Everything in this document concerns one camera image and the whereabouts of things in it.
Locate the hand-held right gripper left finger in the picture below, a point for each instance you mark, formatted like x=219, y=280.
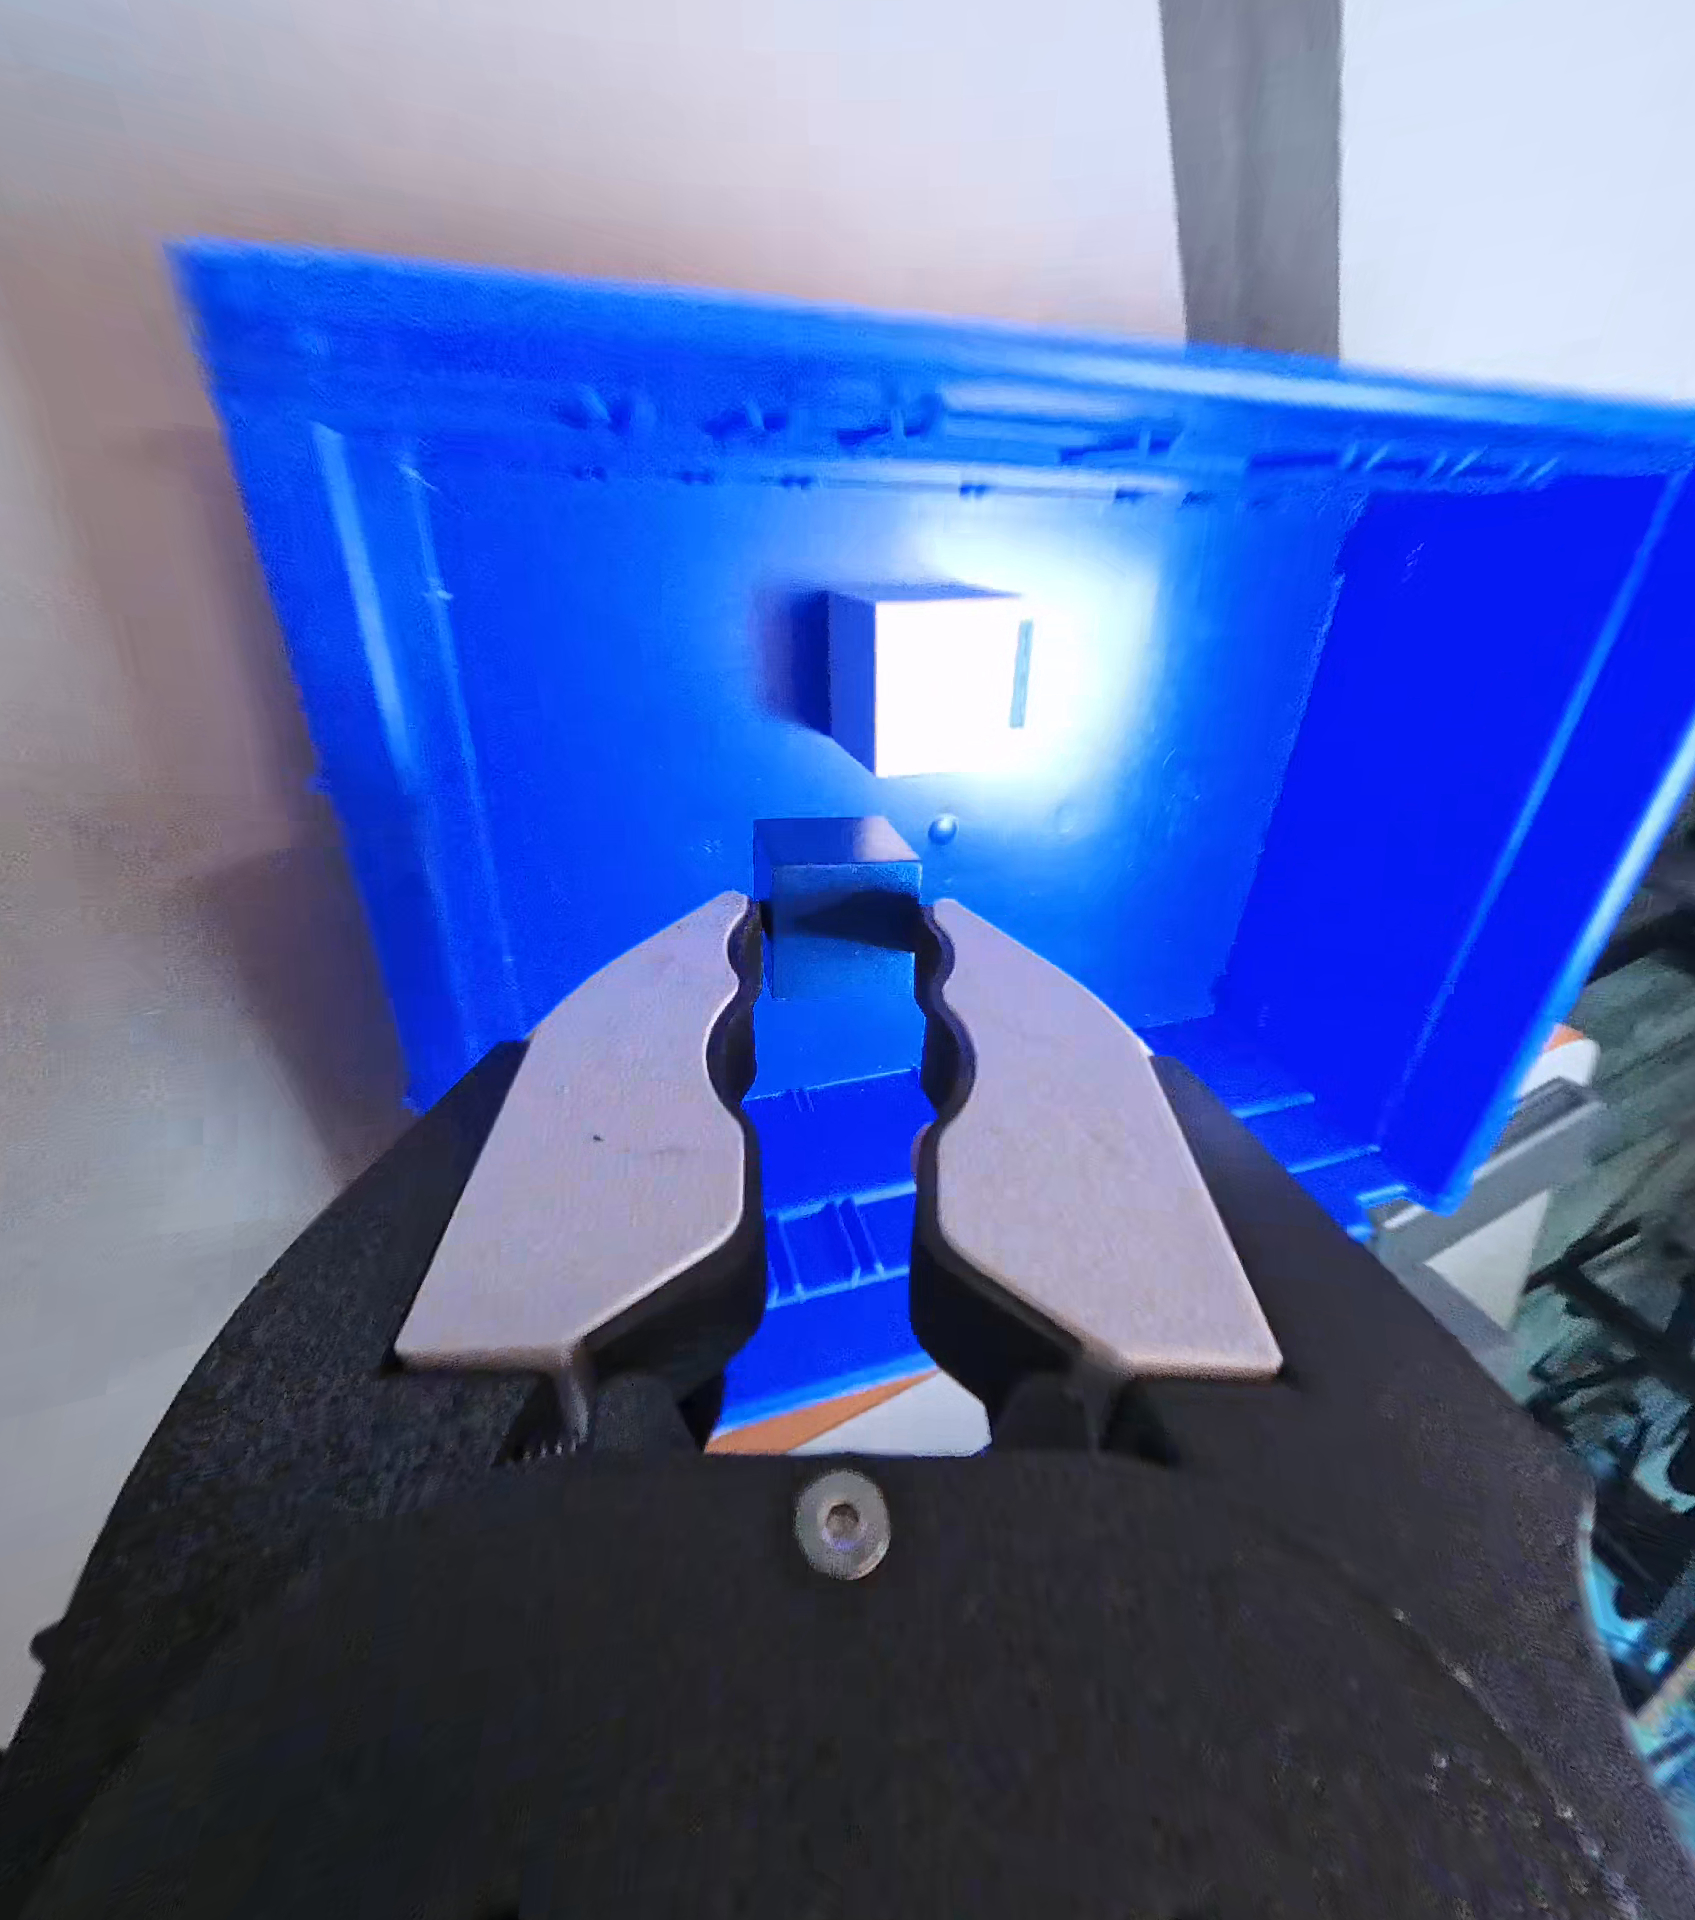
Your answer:
x=592, y=1184

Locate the blue plastic bin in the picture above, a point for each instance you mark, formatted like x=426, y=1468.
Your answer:
x=608, y=675

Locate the wooden cube with blue tape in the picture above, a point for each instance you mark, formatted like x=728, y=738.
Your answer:
x=938, y=682

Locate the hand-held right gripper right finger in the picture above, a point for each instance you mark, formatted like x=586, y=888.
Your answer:
x=1088, y=1200

